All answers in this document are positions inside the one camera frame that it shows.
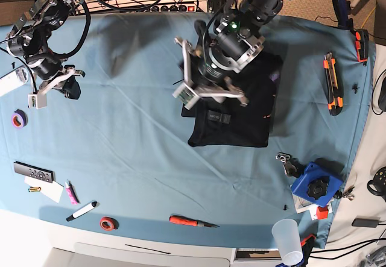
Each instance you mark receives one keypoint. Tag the black zip tie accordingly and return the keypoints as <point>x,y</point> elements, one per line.
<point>147,249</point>

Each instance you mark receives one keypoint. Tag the blue table cloth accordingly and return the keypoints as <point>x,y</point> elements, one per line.
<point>124,143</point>

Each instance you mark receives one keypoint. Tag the white paper note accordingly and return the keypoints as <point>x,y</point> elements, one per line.
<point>52,190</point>

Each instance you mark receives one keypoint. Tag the pink glue tube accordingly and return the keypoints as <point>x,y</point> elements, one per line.
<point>71,193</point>

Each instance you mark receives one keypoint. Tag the black remote control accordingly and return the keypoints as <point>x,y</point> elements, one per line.
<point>34,172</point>

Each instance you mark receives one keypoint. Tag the gold battery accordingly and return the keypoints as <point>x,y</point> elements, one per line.
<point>34,189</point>

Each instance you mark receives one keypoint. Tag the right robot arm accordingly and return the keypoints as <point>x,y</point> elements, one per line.
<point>28,39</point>

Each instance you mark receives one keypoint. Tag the black knob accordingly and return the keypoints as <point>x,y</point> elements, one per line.
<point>317,188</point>

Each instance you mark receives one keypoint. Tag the black white marker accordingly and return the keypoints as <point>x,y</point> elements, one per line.
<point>82,211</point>

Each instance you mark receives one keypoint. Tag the blue plastic box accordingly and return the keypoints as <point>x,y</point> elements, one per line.
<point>313,172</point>

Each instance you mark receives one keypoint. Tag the orange black clamp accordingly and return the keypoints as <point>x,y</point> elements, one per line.
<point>362,45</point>

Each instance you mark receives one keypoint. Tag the purple tape roll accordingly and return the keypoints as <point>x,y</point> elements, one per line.
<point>19,119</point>

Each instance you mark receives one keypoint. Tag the white power strip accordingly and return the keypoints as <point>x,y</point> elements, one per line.
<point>186,5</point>

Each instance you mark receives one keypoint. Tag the silver metal carabiner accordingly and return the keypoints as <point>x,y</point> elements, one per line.
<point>283,157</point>

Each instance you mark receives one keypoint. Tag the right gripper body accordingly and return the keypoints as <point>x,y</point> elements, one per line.
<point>45,68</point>

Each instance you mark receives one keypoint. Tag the red tape roll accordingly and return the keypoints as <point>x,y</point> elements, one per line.
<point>108,224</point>

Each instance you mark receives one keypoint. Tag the translucent plastic cup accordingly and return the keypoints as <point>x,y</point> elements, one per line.
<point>287,239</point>

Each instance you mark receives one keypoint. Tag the white tape dispenser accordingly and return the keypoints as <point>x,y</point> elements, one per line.
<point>13,80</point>

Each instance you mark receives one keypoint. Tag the red handle screwdriver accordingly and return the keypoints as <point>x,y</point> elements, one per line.
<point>181,220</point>

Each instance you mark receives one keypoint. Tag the black t-shirt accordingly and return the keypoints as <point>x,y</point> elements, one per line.
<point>229,123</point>

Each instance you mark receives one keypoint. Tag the small red cube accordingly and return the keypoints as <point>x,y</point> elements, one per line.
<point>322,212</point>

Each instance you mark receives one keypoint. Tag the blue black clamp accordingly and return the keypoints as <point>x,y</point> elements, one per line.
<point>342,10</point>

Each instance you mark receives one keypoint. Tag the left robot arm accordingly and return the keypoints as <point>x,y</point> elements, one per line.
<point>231,39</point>

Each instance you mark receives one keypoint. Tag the orange black utility knife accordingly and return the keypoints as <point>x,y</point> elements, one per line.
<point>334,91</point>

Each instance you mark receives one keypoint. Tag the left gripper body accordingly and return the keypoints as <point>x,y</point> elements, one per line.
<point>210,75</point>

